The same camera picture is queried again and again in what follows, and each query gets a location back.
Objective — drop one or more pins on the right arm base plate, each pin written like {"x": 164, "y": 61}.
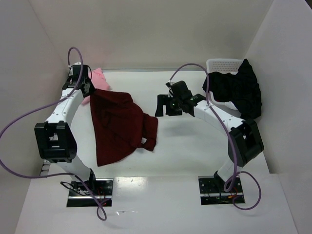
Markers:
{"x": 212, "y": 194}

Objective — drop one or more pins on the black t shirt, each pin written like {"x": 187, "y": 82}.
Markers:
{"x": 241, "y": 89}

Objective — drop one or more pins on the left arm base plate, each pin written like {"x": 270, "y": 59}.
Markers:
{"x": 79, "y": 197}

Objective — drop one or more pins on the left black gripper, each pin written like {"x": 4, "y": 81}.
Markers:
{"x": 88, "y": 87}

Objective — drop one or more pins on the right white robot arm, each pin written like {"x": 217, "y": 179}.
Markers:
{"x": 244, "y": 139}

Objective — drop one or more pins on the pink folded t shirt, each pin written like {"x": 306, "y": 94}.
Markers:
{"x": 98, "y": 81}

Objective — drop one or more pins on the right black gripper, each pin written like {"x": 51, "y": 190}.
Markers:
{"x": 168, "y": 102}

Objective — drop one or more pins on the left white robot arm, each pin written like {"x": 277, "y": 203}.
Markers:
{"x": 55, "y": 140}

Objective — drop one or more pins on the white plastic basket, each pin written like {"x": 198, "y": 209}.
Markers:
{"x": 223, "y": 65}

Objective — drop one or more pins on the dark red t shirt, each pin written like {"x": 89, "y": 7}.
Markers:
{"x": 120, "y": 126}

